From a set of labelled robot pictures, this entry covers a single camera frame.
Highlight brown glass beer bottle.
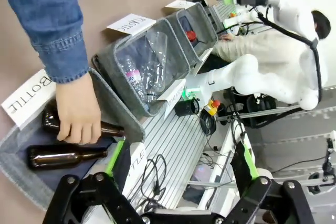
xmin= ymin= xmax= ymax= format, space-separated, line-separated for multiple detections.
xmin=27 ymin=144 xmax=109 ymax=171
xmin=41 ymin=99 xmax=125 ymax=138

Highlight grey felt bottle basket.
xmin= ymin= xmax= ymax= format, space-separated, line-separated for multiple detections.
xmin=0 ymin=68 xmax=145 ymax=211

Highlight black cable bundle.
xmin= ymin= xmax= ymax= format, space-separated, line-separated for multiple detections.
xmin=199 ymin=103 xmax=220 ymax=137

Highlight black looped cable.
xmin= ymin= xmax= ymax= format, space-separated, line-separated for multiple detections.
xmin=140 ymin=154 xmax=168 ymax=204

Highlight thin black floor cable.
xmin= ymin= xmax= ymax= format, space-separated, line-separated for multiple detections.
xmin=271 ymin=155 xmax=327 ymax=175

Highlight background person in beige sweater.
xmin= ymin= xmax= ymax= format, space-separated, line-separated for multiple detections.
xmin=211 ymin=10 xmax=332 ymax=96

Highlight black equipment box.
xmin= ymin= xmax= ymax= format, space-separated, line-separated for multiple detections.
xmin=246 ymin=94 xmax=277 ymax=128

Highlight person's right hand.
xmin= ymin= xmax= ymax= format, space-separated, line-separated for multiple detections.
xmin=56 ymin=71 xmax=102 ymax=145

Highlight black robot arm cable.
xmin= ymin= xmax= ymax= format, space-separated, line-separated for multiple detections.
xmin=256 ymin=6 xmax=322 ymax=104

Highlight grooved aluminium table plate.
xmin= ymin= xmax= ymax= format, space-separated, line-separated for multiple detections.
xmin=125 ymin=84 xmax=232 ymax=209

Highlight black cup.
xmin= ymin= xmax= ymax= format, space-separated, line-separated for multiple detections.
xmin=174 ymin=97 xmax=201 ymax=118

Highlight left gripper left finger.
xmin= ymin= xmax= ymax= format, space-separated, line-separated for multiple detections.
xmin=41 ymin=137 xmax=142 ymax=224

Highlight white can label card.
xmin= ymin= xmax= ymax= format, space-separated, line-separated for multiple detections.
xmin=164 ymin=0 xmax=196 ymax=12

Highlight small clear plastic bottle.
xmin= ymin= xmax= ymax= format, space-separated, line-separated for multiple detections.
xmin=117 ymin=55 xmax=158 ymax=106

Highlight grey felt can basket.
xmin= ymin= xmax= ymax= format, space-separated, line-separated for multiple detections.
xmin=165 ymin=2 xmax=218 ymax=62

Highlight person's denim-sleeved right forearm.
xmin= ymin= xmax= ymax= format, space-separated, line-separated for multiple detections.
xmin=4 ymin=0 xmax=90 ymax=84

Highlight grey felt plastic basket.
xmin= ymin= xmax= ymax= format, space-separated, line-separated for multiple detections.
xmin=91 ymin=18 xmax=191 ymax=119

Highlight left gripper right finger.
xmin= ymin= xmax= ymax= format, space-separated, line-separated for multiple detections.
xmin=225 ymin=141 xmax=316 ymax=224

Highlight white power strip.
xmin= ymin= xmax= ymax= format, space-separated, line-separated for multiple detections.
xmin=223 ymin=15 xmax=248 ymax=26

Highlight white BOTTLE label card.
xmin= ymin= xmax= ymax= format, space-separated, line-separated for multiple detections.
xmin=1 ymin=68 xmax=57 ymax=127
xmin=122 ymin=142 xmax=147 ymax=201

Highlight large clear plastic bottle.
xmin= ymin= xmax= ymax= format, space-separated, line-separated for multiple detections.
xmin=141 ymin=31 xmax=169 ymax=99

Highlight yellow emergency stop button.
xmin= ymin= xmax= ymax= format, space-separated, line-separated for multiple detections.
xmin=204 ymin=100 xmax=221 ymax=116

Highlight white PLASTIC label card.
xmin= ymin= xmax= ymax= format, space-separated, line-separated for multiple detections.
xmin=157 ymin=78 xmax=187 ymax=120
xmin=107 ymin=13 xmax=157 ymax=36

